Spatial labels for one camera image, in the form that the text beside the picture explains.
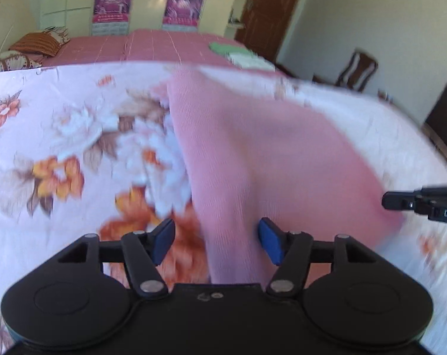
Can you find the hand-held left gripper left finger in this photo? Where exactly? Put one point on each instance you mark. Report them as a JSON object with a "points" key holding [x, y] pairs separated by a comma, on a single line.
{"points": [[164, 238]]}

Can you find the brown striped pillow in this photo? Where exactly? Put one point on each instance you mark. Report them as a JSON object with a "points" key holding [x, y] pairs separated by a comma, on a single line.
{"points": [[36, 44]]}

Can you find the white floral blanket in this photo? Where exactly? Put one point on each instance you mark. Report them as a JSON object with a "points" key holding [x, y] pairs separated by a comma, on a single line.
{"points": [[79, 137]]}

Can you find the wooden chair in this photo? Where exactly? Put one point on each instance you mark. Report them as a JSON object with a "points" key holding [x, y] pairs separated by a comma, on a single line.
{"points": [[356, 70]]}

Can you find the white folded cloth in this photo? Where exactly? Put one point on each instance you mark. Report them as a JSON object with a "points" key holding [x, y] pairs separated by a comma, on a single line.
{"points": [[249, 61]]}

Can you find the cream wardrobe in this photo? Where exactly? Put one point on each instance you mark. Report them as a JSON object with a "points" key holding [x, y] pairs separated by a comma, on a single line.
{"points": [[149, 3]]}

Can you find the green folded cloth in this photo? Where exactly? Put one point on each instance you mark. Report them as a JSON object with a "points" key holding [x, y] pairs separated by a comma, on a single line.
{"points": [[225, 48]]}

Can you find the purple wall poster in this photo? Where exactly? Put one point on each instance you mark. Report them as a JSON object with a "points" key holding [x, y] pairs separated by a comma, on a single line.
{"points": [[112, 3], [182, 5]]}

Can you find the small floral pillow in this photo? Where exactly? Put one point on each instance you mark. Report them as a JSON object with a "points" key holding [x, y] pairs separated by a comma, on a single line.
{"points": [[59, 34]]}

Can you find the pink checked bedsheet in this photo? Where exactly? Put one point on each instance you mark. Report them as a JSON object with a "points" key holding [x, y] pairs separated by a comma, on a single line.
{"points": [[153, 46]]}

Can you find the pink towel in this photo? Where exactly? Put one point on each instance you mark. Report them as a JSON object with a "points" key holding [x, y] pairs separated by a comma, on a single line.
{"points": [[268, 155]]}

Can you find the brown wooden door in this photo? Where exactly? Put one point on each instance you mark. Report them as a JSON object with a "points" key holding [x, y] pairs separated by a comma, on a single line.
{"points": [[268, 11]]}

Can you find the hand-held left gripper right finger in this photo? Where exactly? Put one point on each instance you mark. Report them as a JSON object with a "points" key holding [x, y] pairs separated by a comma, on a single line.
{"points": [[269, 240]]}

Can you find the cream corner shelf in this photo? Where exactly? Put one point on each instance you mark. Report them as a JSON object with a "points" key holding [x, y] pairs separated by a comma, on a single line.
{"points": [[238, 7]]}

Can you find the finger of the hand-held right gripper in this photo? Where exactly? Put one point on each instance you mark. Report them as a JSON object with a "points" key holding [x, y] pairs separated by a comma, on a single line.
{"points": [[401, 199]]}

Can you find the dark wooden furniture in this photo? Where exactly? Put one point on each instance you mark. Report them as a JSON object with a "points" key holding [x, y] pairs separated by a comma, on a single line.
{"points": [[445, 118]]}

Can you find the floral pillow with brown bands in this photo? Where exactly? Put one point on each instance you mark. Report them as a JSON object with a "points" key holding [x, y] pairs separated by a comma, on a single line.
{"points": [[12, 61]]}

